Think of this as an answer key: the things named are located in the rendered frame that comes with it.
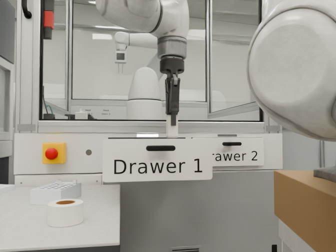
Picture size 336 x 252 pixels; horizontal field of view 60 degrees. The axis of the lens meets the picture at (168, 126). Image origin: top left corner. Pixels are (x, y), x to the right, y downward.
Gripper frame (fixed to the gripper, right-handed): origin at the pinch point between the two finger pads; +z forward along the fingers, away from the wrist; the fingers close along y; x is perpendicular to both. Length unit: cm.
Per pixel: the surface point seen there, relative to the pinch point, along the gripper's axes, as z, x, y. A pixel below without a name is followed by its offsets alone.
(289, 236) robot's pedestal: 21.9, -16.7, -35.1
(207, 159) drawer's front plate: 9.2, -7.9, -10.9
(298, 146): 13, -141, 152
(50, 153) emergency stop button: 8.9, 38.4, 15.5
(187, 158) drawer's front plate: 8.9, -2.2, -10.9
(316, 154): 19, -144, 132
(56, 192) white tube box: 17.1, 31.3, -8.8
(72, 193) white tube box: 18.8, 28.4, -2.6
